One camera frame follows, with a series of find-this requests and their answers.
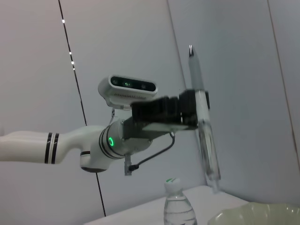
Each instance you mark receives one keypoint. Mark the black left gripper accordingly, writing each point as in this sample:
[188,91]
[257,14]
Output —
[150,114]

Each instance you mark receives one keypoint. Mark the grey ballpoint pen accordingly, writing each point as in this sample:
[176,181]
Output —
[204,117]

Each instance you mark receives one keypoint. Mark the clear green-label water bottle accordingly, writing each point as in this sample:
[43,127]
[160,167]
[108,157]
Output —
[179,206]

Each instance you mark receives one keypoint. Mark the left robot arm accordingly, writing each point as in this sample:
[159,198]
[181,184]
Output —
[70,145]

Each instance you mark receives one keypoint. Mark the green glass fruit plate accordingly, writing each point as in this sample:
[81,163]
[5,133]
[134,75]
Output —
[257,214]

